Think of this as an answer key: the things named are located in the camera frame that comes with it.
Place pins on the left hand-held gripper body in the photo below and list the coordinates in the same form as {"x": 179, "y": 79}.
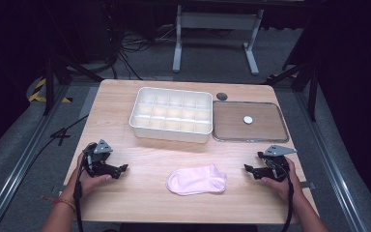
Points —
{"x": 96, "y": 161}

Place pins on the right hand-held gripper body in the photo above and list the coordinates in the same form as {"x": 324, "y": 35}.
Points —
{"x": 275, "y": 166}

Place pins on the pink sock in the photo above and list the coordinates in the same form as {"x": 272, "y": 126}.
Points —
{"x": 195, "y": 180}

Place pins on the person's right hand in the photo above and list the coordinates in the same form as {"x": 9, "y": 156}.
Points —
{"x": 286, "y": 188}

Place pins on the person's left hand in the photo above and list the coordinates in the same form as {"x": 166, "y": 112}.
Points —
{"x": 85, "y": 183}

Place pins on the grey tape piece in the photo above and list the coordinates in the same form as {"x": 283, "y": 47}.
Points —
{"x": 57, "y": 190}
{"x": 308, "y": 185}

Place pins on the white divided storage box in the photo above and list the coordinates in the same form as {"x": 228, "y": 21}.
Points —
{"x": 172, "y": 114}

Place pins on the black round table grommet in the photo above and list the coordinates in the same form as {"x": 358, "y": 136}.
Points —
{"x": 222, "y": 96}

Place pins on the black metal stand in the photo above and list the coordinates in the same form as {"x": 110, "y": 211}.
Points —
{"x": 312, "y": 93}
{"x": 49, "y": 87}

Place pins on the yellow black hazard tape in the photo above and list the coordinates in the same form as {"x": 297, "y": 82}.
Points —
{"x": 36, "y": 93}

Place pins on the aluminium floor rail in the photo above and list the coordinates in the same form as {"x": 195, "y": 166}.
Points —
{"x": 331, "y": 167}
{"x": 19, "y": 167}

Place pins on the white metal table frame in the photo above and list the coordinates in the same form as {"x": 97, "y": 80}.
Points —
{"x": 217, "y": 21}

